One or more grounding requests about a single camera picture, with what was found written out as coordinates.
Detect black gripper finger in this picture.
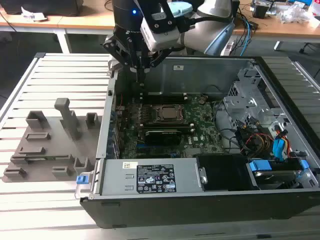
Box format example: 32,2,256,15
141,48,174,87
102,36,142,86

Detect green RAM stick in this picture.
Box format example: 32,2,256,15
24,155,70,162

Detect long wooden desk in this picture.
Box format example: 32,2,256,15
58,0,320,55

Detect silver CPU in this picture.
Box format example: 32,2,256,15
159,106,179,120

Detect CPU socket with metal cover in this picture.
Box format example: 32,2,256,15
149,103,188,125

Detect white power strip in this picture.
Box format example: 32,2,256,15
221,41,235,56

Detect black graphics card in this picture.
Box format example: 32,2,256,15
144,129,183,146

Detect large black box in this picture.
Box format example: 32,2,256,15
4,0,84,17

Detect green motherboard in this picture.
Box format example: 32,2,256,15
114,93,226,160

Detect wooden desk white legs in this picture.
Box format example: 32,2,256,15
0,6,72,54

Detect silver metal drive cage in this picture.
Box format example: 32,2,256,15
222,67,287,133

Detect crumpled white paper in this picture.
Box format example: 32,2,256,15
21,6,48,22

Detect tall black box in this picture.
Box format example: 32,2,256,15
231,0,241,16

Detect grey parts rack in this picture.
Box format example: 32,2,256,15
1,97,103,183

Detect small black device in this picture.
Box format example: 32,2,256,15
252,3,271,20

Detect grey power supply with label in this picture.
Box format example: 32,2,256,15
99,157,206,196

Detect black fan shroud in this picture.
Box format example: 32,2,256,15
194,154,258,192

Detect blue case latch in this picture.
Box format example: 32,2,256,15
75,175,89,186

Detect clear plastic bags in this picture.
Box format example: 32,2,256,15
276,3,313,25

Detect open black PC case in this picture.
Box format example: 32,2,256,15
74,53,320,230

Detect hard disk in blue carrier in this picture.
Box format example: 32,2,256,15
246,158,310,191

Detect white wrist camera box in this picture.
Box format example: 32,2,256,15
139,11,186,52

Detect black camera cable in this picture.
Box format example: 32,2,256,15
174,0,241,33

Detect blue cable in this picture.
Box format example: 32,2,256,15
241,17,254,57

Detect red yellow black wire bundle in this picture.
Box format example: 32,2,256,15
236,119,275,157

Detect blue flat wire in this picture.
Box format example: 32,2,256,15
273,124,289,163

